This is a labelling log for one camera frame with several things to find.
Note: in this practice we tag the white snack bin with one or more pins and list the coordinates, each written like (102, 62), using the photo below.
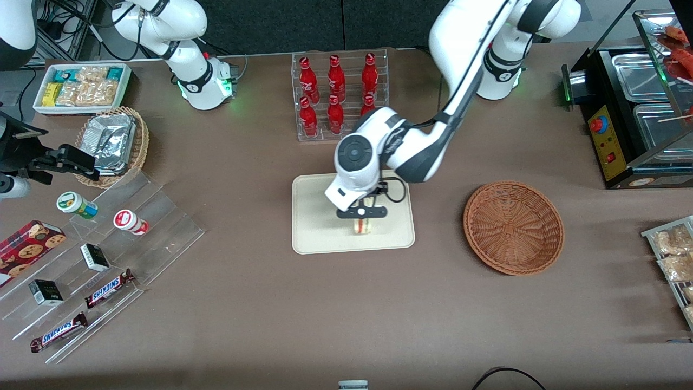
(40, 108)

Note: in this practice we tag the small black box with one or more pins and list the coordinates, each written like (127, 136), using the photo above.
(95, 258)
(46, 292)

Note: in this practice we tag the light tan wicker basket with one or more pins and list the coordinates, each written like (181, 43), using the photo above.
(142, 146)

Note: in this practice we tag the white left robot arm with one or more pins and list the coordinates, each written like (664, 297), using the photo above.
(460, 54)

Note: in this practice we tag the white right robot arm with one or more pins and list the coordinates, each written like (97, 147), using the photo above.
(189, 81)

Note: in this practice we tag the silver foil container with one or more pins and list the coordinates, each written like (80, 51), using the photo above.
(111, 143)

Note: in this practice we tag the green lid yogurt cup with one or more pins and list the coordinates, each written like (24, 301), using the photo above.
(76, 205)

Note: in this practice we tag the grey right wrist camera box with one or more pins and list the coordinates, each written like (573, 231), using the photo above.
(13, 187)

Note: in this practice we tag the yellow snack pack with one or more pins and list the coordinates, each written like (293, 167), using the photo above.
(51, 94)

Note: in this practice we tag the cream rectangular tray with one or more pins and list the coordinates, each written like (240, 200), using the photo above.
(319, 227)

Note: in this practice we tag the black hot food display case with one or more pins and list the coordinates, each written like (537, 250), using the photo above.
(606, 151)

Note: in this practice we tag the clear acrylic bottle rack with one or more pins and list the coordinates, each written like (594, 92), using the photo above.
(349, 116)

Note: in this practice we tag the red lid yogurt cup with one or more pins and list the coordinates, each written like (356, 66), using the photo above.
(130, 222)

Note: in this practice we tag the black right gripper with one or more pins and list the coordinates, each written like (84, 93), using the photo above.
(47, 162)

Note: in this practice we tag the clear acrylic step display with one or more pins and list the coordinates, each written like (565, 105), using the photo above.
(162, 233)

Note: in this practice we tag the red sausage food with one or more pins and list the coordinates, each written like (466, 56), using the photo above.
(679, 54)

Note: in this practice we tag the brown round wicker basket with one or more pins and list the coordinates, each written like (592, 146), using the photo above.
(513, 227)

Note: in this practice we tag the aluminium frame post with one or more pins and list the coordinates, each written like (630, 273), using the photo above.
(76, 27)

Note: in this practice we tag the clear bag of fried snacks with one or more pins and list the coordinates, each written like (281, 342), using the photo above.
(688, 293)
(677, 268)
(671, 241)
(690, 313)

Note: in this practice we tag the grey tray of snack bags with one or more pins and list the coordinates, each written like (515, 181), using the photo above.
(649, 238)

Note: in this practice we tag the red cookie box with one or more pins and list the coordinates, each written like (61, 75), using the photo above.
(27, 252)

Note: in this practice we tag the brown snickers bar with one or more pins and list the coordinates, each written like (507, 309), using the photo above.
(58, 332)
(110, 288)

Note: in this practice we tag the teal snack pack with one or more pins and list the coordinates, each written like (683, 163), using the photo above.
(66, 74)
(114, 73)

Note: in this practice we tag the steel food pan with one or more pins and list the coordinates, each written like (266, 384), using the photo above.
(641, 76)
(658, 127)

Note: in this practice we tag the red emergency button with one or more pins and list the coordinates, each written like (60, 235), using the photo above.
(598, 124)

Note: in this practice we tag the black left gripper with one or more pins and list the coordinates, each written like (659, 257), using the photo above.
(382, 187)

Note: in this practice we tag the clear cracker snack pack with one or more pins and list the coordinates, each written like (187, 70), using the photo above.
(69, 95)
(98, 93)
(92, 74)

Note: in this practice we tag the red cola bottle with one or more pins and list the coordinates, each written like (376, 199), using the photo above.
(335, 116)
(370, 76)
(368, 105)
(307, 81)
(335, 78)
(307, 119)

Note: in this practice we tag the wooden skewer stick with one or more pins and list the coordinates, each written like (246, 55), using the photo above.
(677, 117)

